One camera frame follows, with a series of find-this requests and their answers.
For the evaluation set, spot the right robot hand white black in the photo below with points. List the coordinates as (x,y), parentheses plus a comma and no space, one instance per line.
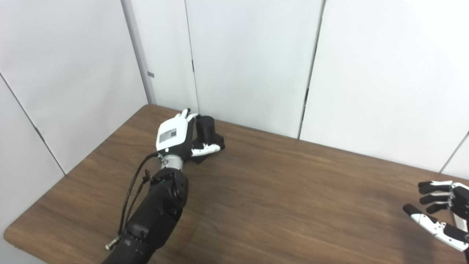
(460,200)

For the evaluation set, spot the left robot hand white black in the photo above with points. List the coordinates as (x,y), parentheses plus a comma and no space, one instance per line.
(171,135)

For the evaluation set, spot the black cylindrical peg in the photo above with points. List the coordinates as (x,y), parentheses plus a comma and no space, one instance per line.
(206,128)

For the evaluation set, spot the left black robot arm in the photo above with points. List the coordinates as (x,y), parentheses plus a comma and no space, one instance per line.
(157,212)

